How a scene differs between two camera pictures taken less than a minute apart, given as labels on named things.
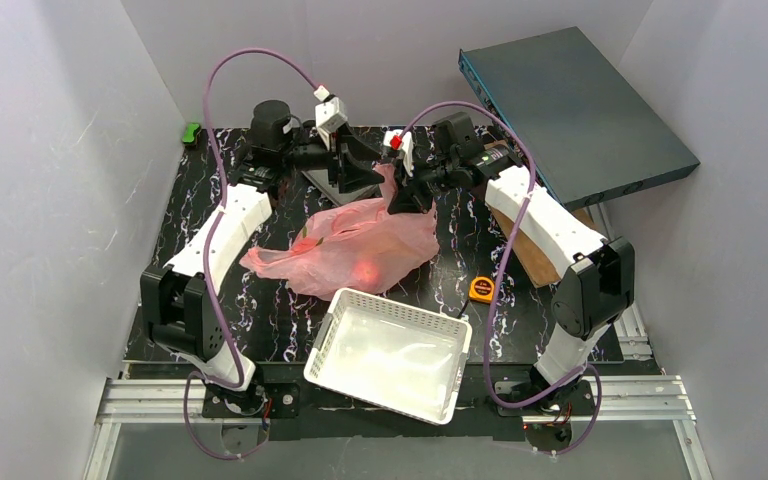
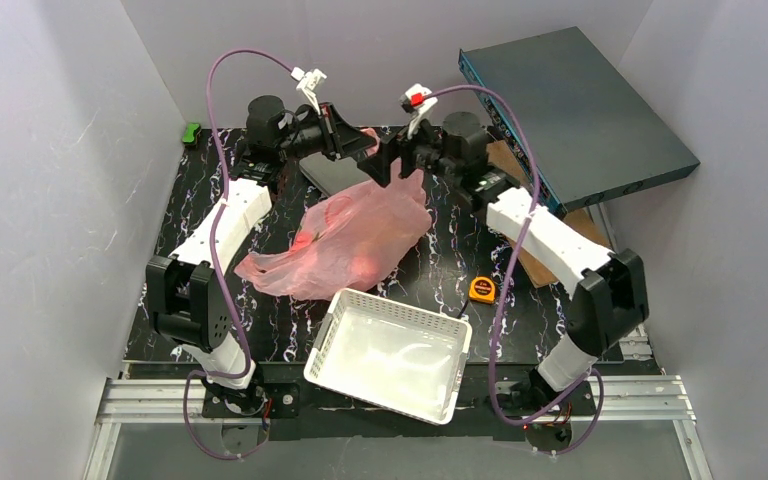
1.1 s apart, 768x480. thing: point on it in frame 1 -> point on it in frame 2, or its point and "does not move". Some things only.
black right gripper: x=414 y=175 -> x=401 y=155
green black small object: x=189 y=134 does not move
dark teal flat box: x=591 y=133 does not move
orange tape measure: x=481 y=289 does not move
